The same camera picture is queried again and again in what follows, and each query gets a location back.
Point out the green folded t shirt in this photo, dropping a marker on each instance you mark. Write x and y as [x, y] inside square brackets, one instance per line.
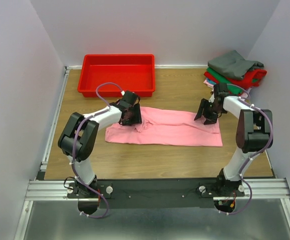
[218, 78]

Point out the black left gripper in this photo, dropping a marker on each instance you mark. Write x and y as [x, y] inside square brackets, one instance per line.
[137, 119]

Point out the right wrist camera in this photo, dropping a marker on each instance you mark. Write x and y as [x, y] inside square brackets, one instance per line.
[220, 90]

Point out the red plastic tray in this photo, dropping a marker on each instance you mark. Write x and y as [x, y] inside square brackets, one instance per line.
[133, 72]

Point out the light pink folded t shirt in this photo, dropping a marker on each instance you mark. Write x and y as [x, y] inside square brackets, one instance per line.
[206, 82]

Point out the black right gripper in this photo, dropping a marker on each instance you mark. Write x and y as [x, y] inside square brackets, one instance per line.
[203, 104]

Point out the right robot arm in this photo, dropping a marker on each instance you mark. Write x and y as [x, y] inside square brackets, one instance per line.
[254, 135]

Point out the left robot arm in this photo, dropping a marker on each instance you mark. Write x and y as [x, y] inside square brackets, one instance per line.
[78, 138]

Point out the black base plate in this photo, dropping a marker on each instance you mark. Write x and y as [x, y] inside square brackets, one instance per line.
[154, 193]

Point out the blue folded t shirt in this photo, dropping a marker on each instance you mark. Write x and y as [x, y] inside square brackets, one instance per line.
[210, 81]

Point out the red folded t shirt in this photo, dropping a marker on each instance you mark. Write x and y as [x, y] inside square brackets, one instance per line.
[255, 74]

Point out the white folded t shirt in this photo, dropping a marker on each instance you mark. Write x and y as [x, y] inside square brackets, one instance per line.
[245, 95]

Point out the grey folded t shirt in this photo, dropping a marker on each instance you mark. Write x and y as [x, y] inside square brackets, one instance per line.
[234, 66]

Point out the aluminium frame rail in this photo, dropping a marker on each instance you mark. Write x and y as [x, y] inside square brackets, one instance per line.
[257, 188]

